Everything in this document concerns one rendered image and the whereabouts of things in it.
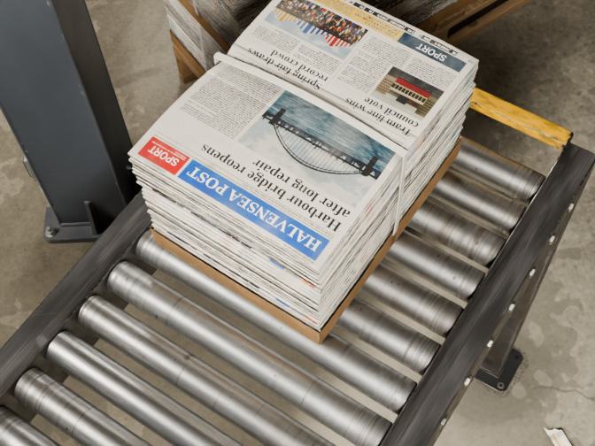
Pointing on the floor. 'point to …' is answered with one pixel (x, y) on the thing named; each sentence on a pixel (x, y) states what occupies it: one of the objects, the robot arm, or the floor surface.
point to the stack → (232, 11)
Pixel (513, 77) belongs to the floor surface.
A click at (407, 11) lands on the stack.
